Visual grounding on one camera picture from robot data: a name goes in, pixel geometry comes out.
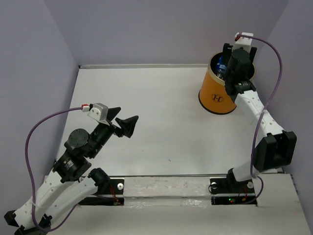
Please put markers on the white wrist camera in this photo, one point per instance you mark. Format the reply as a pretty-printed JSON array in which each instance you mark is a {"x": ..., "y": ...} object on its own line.
[
  {"x": 98, "y": 112},
  {"x": 241, "y": 41}
]

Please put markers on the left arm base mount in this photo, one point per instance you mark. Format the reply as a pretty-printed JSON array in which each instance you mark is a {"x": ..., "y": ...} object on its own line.
[{"x": 111, "y": 196}]

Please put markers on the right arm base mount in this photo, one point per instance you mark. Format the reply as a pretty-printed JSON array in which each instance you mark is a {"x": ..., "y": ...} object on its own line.
[{"x": 223, "y": 193}]

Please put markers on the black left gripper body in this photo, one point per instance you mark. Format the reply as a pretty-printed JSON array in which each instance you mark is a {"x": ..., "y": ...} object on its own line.
[{"x": 103, "y": 133}]

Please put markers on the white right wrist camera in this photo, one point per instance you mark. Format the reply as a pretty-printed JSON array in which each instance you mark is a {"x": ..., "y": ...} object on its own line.
[{"x": 241, "y": 41}]

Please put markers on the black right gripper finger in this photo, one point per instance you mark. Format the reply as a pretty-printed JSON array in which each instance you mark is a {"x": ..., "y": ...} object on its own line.
[
  {"x": 226, "y": 53},
  {"x": 252, "y": 53}
]

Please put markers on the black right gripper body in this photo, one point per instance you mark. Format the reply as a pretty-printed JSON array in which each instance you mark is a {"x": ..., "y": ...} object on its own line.
[{"x": 227, "y": 76}]

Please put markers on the blue label bottle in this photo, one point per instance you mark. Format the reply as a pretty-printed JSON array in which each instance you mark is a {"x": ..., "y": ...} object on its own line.
[{"x": 221, "y": 67}]

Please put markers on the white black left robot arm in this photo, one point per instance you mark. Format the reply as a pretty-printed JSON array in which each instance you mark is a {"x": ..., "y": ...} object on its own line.
[{"x": 70, "y": 180}]

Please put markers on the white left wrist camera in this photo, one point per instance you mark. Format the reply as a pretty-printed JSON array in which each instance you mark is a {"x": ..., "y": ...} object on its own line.
[{"x": 98, "y": 112}]

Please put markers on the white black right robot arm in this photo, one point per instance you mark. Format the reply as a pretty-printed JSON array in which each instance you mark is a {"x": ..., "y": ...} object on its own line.
[{"x": 272, "y": 145}]

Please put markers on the orange cylindrical bin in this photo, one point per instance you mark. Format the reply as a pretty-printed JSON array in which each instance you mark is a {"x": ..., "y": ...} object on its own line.
[{"x": 217, "y": 97}]

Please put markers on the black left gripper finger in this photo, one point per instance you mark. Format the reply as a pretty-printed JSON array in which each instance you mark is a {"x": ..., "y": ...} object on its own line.
[
  {"x": 112, "y": 113},
  {"x": 127, "y": 126}
]

